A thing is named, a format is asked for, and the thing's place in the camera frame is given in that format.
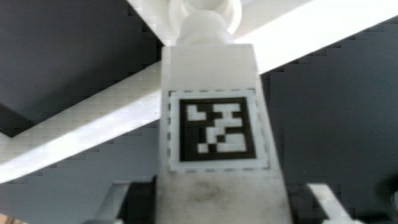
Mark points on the white front fence bar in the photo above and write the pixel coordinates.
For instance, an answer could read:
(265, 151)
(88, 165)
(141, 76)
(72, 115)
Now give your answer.
(107, 115)

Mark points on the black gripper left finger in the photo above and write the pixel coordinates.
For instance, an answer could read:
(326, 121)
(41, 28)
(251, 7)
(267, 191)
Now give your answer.
(129, 203)

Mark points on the white square table top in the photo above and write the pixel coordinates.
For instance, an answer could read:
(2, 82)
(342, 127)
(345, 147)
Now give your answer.
(288, 26)

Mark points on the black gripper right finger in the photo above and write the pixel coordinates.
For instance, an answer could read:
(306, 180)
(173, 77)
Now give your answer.
(317, 207)

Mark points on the white table leg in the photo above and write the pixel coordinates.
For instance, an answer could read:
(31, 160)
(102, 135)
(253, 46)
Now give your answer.
(219, 182)

